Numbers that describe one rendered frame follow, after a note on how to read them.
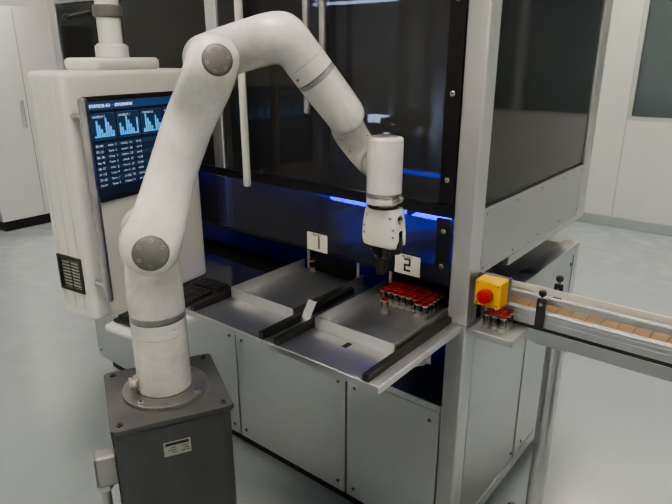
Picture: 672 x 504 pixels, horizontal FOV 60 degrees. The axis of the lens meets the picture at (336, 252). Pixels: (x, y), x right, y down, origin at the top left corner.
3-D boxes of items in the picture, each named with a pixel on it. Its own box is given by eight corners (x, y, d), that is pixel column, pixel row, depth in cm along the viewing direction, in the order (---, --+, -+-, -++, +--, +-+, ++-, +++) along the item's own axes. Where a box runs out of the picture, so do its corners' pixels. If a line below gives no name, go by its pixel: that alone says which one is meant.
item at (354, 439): (240, 308, 384) (232, 177, 356) (553, 426, 262) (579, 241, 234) (100, 369, 310) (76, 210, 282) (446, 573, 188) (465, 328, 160)
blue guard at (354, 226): (81, 187, 275) (76, 148, 269) (449, 282, 160) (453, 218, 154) (80, 187, 274) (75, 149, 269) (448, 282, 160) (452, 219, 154)
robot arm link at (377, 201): (410, 191, 137) (409, 204, 138) (379, 186, 142) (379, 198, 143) (390, 198, 131) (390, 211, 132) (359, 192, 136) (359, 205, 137)
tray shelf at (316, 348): (293, 269, 209) (293, 264, 208) (473, 322, 167) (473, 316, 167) (185, 313, 173) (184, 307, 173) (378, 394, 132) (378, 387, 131)
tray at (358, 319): (384, 290, 185) (384, 280, 184) (458, 312, 170) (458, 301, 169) (314, 327, 160) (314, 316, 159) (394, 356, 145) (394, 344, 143)
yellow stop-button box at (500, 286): (485, 295, 161) (487, 271, 159) (509, 302, 157) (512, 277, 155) (472, 304, 156) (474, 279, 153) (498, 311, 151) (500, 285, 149)
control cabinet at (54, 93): (173, 265, 230) (153, 57, 205) (209, 274, 221) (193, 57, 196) (58, 310, 190) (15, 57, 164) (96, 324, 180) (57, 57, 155)
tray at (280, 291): (304, 267, 205) (304, 258, 204) (363, 284, 190) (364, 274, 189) (231, 297, 180) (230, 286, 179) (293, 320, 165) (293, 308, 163)
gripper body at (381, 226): (410, 201, 137) (408, 246, 141) (375, 194, 143) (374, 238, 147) (393, 207, 132) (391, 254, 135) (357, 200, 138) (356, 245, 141)
